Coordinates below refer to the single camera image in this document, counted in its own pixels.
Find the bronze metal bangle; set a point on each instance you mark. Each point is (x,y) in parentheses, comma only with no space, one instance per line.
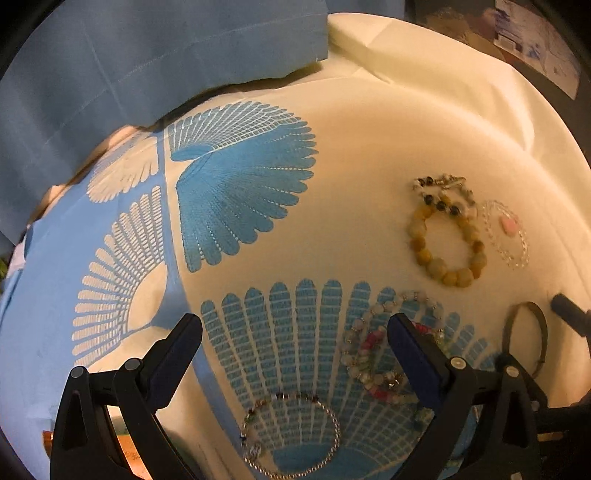
(531,304)

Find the printed paper poster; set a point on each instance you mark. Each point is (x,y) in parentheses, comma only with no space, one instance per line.
(545,41)

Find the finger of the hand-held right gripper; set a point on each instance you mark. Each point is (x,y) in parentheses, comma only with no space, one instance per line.
(570,311)

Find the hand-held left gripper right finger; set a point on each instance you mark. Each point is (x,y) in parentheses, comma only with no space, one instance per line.
(415,360)

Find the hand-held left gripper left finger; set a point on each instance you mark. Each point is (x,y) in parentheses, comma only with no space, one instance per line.
(180,346)

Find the blue and cream printed tablecloth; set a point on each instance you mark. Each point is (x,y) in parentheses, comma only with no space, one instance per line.
(369,138)

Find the blue curtain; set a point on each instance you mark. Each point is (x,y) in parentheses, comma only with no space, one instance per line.
(138,55)

